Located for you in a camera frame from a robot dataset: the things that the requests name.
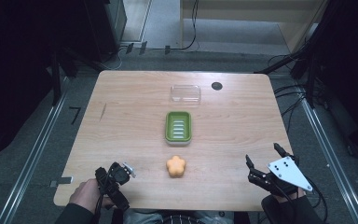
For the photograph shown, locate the dark cabinet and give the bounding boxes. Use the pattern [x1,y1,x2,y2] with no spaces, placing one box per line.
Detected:
[82,0,129,63]

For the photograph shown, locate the person's left hand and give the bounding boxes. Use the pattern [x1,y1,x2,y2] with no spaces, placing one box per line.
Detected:
[69,178,115,215]

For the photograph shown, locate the person's right hand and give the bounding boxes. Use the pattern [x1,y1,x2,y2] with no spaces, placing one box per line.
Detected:
[271,186,308,204]

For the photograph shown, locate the person's striped clothing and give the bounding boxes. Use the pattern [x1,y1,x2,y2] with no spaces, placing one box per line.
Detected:
[122,207,236,224]

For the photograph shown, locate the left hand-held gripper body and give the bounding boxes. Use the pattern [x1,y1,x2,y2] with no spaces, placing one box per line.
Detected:
[94,161,137,213]

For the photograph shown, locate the clear plastic lid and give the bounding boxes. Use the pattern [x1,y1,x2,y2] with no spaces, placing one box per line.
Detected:
[170,84,202,106]

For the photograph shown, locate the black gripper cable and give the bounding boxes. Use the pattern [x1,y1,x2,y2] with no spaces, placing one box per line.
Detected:
[306,176,329,222]
[93,167,115,224]

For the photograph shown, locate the orange flower-shaped soap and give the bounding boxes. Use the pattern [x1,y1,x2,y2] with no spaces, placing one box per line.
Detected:
[166,155,186,178]

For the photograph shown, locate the black hanging cable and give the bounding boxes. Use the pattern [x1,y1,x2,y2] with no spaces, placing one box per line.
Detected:
[169,0,200,52]

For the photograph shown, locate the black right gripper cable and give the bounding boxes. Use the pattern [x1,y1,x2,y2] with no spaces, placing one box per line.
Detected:
[306,176,329,222]

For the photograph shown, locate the black curtain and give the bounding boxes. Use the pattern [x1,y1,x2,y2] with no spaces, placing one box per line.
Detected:
[0,0,103,169]

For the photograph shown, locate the light wooden shelf unit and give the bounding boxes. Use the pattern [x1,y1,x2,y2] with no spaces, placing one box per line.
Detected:
[179,0,330,54]

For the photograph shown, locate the black floor cables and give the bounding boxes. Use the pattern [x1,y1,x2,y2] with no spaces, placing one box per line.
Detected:
[266,53,327,133]

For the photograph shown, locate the black tripod stand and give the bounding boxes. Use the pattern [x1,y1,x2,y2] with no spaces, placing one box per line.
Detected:
[254,18,334,110]

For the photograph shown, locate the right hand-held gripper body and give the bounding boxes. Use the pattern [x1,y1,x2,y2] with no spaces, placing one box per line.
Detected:
[247,156,313,197]

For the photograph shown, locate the small metal bracket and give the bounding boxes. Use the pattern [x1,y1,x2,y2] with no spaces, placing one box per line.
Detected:
[49,175,75,189]

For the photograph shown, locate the green soap dish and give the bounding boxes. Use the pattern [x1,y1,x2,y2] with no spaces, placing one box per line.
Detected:
[164,110,193,147]

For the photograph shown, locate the metal floor rail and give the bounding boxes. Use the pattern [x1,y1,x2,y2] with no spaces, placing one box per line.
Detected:
[0,77,71,224]
[299,88,358,224]

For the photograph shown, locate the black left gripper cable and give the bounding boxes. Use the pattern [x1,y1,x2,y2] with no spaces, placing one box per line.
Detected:
[93,167,115,224]

